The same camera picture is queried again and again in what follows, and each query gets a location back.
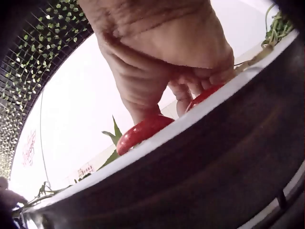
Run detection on green vegetable stems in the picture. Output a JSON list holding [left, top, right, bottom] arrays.
[[26, 181, 73, 206]]

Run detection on red tomato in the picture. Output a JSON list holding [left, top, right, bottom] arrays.
[[185, 83, 226, 113], [116, 114, 176, 156]]

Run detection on green pointed leaf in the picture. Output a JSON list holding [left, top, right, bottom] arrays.
[[102, 115, 123, 144]]

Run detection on small red print sign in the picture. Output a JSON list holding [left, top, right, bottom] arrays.
[[76, 165, 95, 178]]

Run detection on ceiling grid with ivy leaves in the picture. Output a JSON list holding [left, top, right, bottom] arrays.
[[0, 0, 96, 184]]

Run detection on person's right thumb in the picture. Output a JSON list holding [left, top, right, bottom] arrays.
[[105, 48, 170, 122]]

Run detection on bunch of leafy greens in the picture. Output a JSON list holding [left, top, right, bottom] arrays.
[[261, 4, 295, 49]]

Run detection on person's right index finger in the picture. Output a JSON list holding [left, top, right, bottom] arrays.
[[170, 81, 195, 118]]

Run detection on thin grey hanging cord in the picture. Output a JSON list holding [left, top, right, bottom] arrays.
[[40, 89, 51, 184]]

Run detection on person's right fingers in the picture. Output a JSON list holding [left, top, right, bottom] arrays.
[[192, 67, 237, 93]]

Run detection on person's right hand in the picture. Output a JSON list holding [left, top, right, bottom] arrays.
[[79, 0, 237, 122]]

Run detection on dark display bin white rim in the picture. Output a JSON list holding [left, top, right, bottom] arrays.
[[21, 29, 305, 229]]

